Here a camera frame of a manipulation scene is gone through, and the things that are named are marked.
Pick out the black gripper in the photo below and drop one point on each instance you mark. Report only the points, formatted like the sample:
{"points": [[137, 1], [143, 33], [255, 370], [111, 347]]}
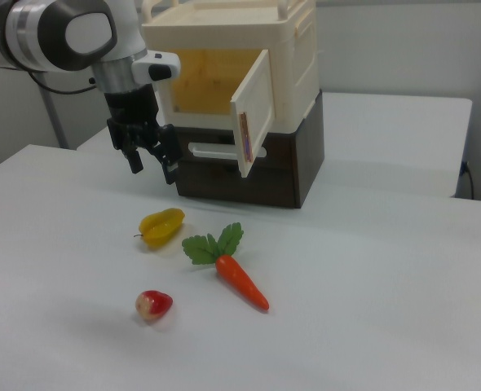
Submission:
{"points": [[130, 110]]}

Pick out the cream cabinet door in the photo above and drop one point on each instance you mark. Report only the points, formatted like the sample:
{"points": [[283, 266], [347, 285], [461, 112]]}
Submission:
{"points": [[257, 106]]}

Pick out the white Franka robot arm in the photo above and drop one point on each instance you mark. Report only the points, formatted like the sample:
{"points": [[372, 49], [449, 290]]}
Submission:
{"points": [[28, 36]]}

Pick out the yellow toy starfruit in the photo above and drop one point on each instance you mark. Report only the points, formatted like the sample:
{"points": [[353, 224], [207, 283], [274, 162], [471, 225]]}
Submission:
{"points": [[161, 228]]}

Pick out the copper tape strip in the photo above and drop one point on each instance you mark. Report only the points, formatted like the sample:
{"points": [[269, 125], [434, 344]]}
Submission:
{"points": [[245, 136]]}

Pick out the dark brown drawer box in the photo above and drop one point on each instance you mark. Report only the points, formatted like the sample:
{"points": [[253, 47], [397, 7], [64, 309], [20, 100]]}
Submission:
{"points": [[281, 171]]}

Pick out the red toy strawberry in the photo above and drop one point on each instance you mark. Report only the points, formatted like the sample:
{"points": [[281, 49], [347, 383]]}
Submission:
{"points": [[154, 304]]}

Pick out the orange toy carrot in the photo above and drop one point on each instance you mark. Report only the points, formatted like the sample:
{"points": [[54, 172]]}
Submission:
{"points": [[240, 279]]}

